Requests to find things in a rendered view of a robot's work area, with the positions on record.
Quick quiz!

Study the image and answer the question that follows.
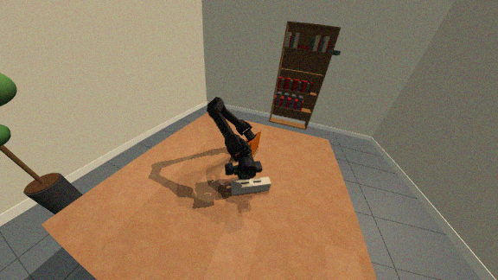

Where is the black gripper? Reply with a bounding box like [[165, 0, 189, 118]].
[[225, 161, 263, 178]]

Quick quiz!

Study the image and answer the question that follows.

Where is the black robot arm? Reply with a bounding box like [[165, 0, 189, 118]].
[[207, 97, 257, 180]]

